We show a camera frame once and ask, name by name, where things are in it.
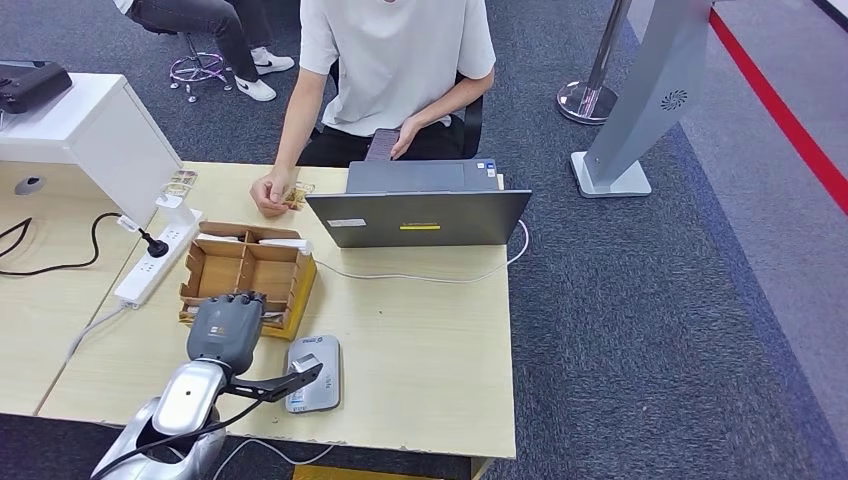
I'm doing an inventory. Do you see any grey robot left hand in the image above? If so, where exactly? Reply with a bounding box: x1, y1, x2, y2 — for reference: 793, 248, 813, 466
186, 291, 268, 376

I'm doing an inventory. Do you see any person's left hand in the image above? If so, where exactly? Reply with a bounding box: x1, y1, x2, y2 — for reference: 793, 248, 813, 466
389, 115, 425, 162

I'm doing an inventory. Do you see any person's right hand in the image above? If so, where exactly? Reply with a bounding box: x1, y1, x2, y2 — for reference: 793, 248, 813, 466
249, 165, 299, 219

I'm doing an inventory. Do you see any black smartphone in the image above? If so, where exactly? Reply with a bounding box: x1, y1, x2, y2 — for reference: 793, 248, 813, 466
364, 128, 402, 163

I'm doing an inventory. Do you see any ID card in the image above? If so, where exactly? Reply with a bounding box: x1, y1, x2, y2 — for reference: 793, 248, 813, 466
283, 182, 317, 212

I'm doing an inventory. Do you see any cardboard divided card box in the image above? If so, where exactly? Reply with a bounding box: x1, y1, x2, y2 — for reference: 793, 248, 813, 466
178, 221, 319, 342

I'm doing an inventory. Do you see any seated person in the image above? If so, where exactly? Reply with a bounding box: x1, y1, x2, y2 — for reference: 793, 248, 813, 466
249, 0, 497, 219

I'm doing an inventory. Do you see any grey card reader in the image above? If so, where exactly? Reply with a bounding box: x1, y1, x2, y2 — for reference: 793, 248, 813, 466
285, 334, 342, 415

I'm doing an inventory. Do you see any background person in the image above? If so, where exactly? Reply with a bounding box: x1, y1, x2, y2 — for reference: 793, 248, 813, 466
112, 0, 296, 103

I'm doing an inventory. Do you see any grey laptop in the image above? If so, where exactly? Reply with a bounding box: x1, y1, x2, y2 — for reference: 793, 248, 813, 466
305, 158, 533, 250

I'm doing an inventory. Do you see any white power strip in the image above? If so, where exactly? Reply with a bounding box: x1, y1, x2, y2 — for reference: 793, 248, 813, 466
113, 209, 203, 311

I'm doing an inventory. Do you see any white power adapter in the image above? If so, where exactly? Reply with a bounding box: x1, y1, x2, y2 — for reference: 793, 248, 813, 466
155, 193, 188, 228

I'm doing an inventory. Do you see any chrome stool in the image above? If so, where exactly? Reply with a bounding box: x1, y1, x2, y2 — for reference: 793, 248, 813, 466
168, 33, 233, 104

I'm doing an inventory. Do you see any white cabinet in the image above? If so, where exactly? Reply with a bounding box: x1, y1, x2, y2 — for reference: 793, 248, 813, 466
0, 72, 183, 230

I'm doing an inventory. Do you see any yellow object under desk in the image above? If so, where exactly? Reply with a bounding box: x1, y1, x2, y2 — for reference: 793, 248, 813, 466
292, 465, 432, 480

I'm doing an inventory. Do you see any grey kiosk stand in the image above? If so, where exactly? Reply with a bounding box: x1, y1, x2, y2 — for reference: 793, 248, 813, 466
569, 0, 737, 200

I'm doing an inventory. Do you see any black device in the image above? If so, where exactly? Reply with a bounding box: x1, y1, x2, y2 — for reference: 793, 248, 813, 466
0, 60, 73, 115

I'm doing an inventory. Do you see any pale wrist camera, black bracket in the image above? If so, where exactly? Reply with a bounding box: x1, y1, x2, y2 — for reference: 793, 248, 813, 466
221, 354, 325, 404

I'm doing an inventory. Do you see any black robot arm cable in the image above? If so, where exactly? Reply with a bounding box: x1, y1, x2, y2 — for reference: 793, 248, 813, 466
89, 397, 266, 480

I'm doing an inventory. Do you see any white cable under desk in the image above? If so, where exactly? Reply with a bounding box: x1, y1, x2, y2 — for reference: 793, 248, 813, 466
211, 437, 336, 480

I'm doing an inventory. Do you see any white power strip cable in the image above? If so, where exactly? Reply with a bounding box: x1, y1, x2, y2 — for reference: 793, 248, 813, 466
66, 305, 127, 362

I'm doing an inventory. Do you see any white laptop cable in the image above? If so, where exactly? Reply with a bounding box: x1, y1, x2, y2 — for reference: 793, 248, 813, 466
314, 219, 531, 286

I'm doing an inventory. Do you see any chrome stanchion post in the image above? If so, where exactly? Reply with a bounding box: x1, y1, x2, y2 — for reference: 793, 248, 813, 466
555, 0, 632, 127

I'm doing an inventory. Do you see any black cable loop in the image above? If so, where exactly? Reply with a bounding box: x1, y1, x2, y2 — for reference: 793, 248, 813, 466
0, 218, 31, 260

